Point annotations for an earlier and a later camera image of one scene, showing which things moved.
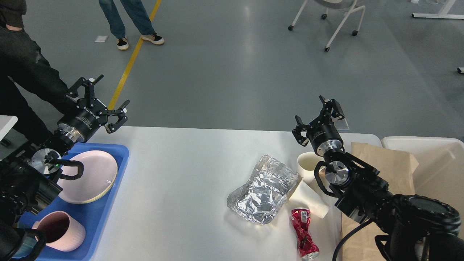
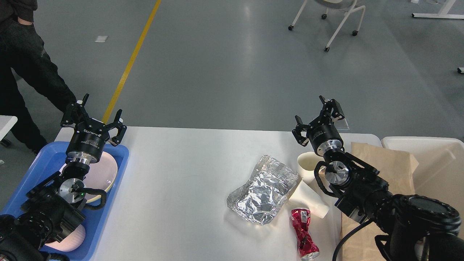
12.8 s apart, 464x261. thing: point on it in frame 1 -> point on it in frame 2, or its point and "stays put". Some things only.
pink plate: x=100 y=172 stays put
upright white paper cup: x=306 y=161 stays put
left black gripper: x=81 y=121 -> x=86 y=142
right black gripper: x=321 y=131 stays put
